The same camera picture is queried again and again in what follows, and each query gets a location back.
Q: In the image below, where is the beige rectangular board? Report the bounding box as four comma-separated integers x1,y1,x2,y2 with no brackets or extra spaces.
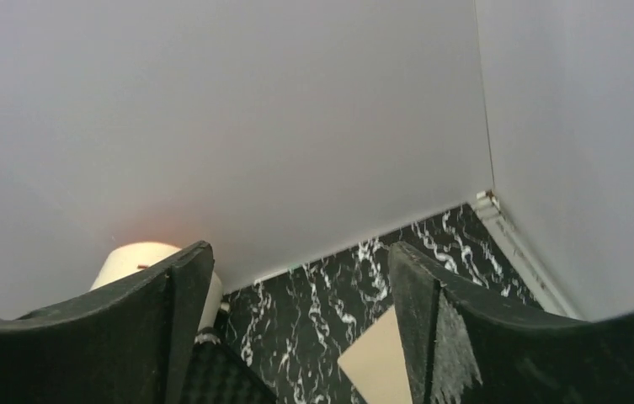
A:
338,307,413,404

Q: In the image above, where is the white cylindrical lamp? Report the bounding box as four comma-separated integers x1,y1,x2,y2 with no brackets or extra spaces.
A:
90,242,224,331

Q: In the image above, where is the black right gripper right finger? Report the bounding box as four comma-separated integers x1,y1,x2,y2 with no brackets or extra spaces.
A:
388,242,634,403

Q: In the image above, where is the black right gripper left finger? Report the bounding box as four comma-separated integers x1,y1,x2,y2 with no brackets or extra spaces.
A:
0,241,214,403

